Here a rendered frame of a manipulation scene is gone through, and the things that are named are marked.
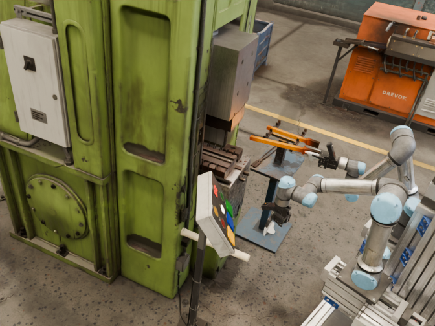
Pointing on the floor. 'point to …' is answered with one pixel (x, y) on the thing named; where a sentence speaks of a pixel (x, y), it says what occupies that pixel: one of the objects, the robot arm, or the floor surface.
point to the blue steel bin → (262, 28)
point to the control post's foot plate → (195, 323)
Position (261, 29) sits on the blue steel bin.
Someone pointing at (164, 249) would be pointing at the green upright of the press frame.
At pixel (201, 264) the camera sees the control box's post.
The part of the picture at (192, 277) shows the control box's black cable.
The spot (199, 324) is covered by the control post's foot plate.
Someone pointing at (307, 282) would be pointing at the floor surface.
